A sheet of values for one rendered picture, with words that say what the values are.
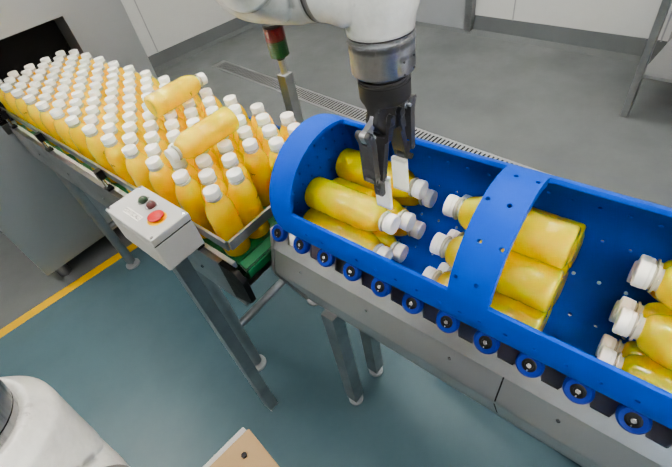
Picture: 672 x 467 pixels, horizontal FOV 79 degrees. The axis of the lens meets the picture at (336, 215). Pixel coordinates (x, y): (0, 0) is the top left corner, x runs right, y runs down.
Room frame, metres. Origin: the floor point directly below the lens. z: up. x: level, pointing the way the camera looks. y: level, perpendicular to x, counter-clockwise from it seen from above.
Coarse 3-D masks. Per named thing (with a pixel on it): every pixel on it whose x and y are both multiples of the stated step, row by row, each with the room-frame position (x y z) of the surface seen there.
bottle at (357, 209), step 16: (320, 176) 0.69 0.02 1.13; (320, 192) 0.64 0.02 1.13; (336, 192) 0.62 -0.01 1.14; (352, 192) 0.61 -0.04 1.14; (320, 208) 0.62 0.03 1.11; (336, 208) 0.59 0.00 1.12; (352, 208) 0.57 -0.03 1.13; (368, 208) 0.56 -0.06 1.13; (384, 208) 0.56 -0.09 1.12; (352, 224) 0.56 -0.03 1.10; (368, 224) 0.54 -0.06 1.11
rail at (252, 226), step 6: (264, 210) 0.80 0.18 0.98; (270, 210) 0.81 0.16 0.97; (258, 216) 0.78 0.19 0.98; (264, 216) 0.79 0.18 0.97; (270, 216) 0.80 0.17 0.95; (252, 222) 0.76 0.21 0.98; (258, 222) 0.78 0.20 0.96; (264, 222) 0.79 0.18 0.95; (246, 228) 0.75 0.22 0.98; (252, 228) 0.76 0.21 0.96; (240, 234) 0.73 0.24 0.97; (246, 234) 0.74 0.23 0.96; (228, 240) 0.72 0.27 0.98; (234, 240) 0.72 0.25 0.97; (240, 240) 0.73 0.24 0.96; (234, 246) 0.72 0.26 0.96
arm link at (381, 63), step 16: (352, 48) 0.52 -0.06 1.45; (368, 48) 0.50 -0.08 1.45; (384, 48) 0.50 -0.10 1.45; (400, 48) 0.50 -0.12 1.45; (352, 64) 0.53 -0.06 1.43; (368, 64) 0.50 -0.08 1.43; (384, 64) 0.50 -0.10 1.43; (400, 64) 0.50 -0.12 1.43; (368, 80) 0.51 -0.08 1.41; (384, 80) 0.50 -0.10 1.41
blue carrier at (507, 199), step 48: (288, 144) 0.70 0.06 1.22; (336, 144) 0.80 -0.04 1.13; (432, 144) 0.60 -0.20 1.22; (288, 192) 0.62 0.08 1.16; (480, 192) 0.60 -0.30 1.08; (528, 192) 0.42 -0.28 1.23; (576, 192) 0.46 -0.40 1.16; (336, 240) 0.52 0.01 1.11; (624, 240) 0.41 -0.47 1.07; (432, 288) 0.38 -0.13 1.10; (480, 288) 0.33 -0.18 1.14; (576, 288) 0.40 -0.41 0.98; (624, 288) 0.37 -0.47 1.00; (528, 336) 0.27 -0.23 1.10; (576, 336) 0.32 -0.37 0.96; (624, 384) 0.18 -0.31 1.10
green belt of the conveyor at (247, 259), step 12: (72, 156) 1.44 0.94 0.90; (108, 180) 1.22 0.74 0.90; (204, 240) 0.82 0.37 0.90; (252, 240) 0.78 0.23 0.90; (264, 240) 0.77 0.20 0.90; (252, 252) 0.74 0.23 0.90; (264, 252) 0.74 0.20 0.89; (240, 264) 0.71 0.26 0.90; (252, 264) 0.71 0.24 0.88; (264, 264) 0.73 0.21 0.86; (252, 276) 0.70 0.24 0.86
